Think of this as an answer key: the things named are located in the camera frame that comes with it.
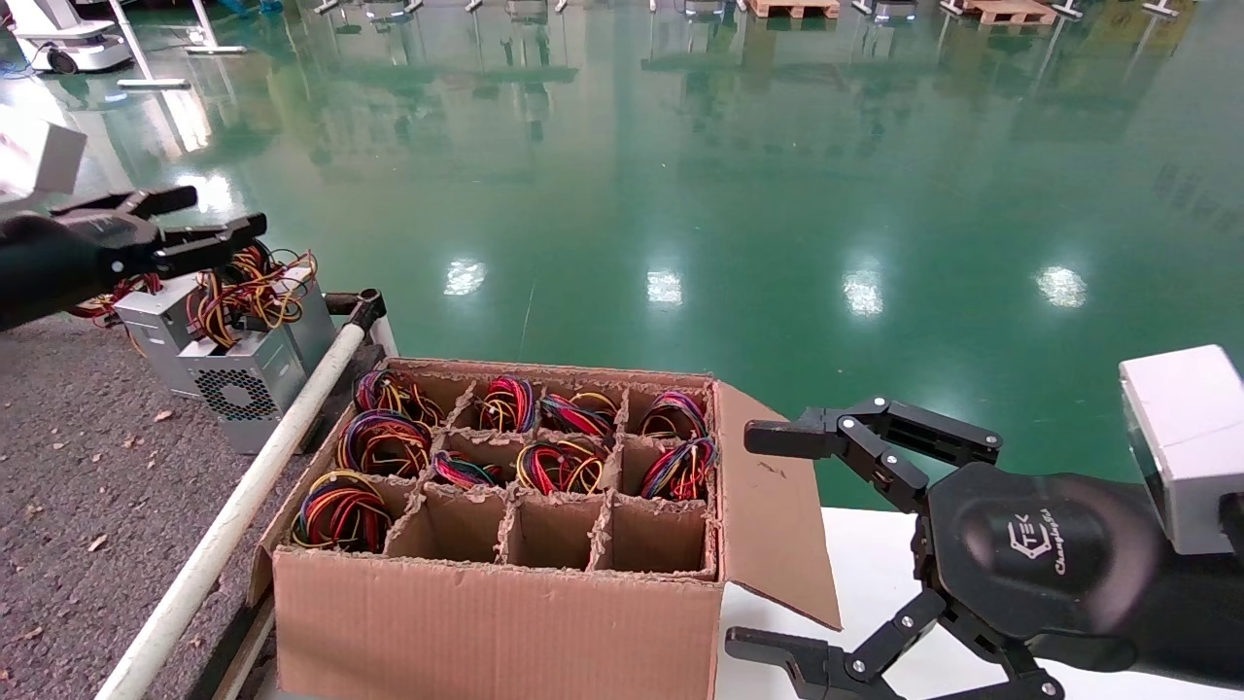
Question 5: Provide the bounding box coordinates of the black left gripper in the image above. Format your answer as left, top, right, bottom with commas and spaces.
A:
0, 185, 268, 333

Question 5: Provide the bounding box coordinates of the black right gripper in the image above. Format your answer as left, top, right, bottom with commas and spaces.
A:
724, 396, 1244, 700

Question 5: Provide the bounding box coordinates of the white wheeled robot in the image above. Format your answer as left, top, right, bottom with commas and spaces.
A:
0, 0, 134, 76

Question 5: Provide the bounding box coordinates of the grey felt mat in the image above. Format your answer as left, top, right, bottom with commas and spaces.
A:
0, 313, 336, 700

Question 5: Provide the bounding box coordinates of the brown cardboard box with dividers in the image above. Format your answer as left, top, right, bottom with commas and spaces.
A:
248, 358, 844, 700

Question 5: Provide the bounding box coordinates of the wooden pallet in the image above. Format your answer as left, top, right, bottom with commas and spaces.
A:
745, 0, 843, 19
957, 0, 1059, 26

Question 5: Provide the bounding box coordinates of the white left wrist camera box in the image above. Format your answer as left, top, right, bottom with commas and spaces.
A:
0, 105, 88, 210

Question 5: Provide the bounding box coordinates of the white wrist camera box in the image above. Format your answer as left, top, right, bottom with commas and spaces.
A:
0, 105, 88, 210
1118, 345, 1244, 557

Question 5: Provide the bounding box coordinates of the black rail corner connector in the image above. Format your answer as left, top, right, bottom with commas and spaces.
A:
324, 288, 389, 339

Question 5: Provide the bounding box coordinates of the long white rail tube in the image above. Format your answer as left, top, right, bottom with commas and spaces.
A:
92, 324, 368, 700

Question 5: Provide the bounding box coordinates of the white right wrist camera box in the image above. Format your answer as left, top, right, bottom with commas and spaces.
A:
1118, 345, 1244, 557

